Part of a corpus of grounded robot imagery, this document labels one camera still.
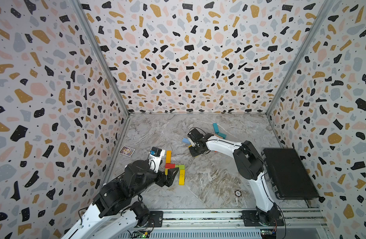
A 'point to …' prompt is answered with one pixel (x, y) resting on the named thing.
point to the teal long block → (216, 127)
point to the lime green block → (181, 167)
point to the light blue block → (185, 140)
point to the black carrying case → (288, 175)
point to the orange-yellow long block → (168, 157)
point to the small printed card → (127, 151)
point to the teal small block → (222, 135)
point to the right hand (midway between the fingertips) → (193, 152)
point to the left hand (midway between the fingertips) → (172, 165)
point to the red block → (170, 166)
